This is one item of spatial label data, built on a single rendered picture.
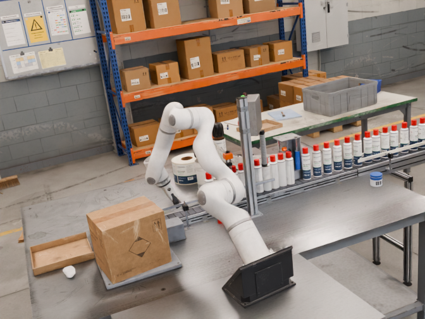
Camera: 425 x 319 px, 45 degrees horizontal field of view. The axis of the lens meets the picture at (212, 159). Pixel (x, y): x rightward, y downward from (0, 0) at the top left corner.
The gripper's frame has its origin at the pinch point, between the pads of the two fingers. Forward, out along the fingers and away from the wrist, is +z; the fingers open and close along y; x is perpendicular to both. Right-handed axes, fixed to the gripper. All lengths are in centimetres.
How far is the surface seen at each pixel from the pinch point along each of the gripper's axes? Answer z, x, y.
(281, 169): 18, -63, -2
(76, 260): -11, 59, -13
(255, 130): -20, -54, -18
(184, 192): 10.7, -10.4, 27.8
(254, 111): -30, -58, -18
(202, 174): 4.9, -24.9, 24.1
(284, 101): 145, -234, 364
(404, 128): 44, -150, -1
